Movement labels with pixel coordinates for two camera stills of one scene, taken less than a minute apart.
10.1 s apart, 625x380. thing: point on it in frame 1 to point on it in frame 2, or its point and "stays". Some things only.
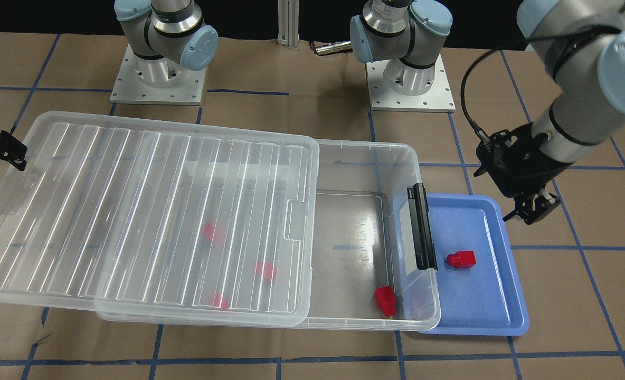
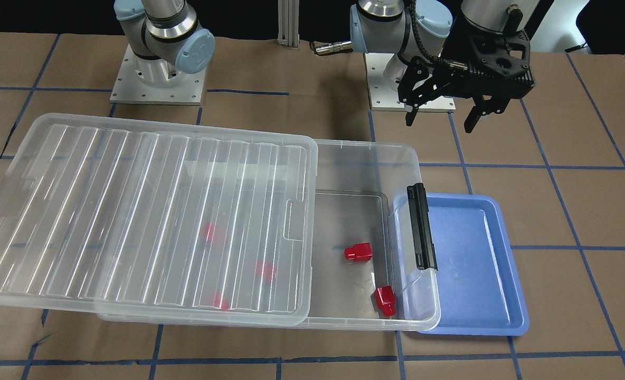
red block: x=462 y=259 to x=359 y=253
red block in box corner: x=386 y=300 stays
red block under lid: x=265 y=271 stays
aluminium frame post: x=288 y=24 stays
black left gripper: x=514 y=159 to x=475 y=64
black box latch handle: x=424 y=248 stays
